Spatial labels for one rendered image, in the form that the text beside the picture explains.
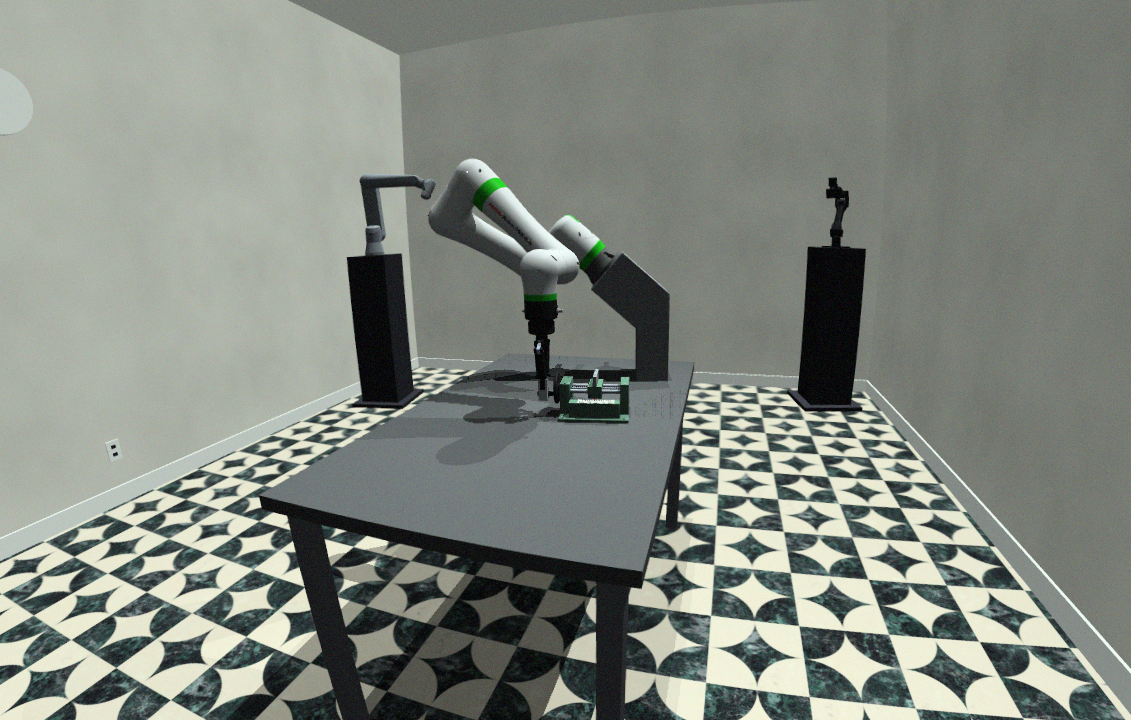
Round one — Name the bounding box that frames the green bench vise with handwheel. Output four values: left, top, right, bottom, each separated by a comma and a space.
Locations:
549, 368, 629, 423

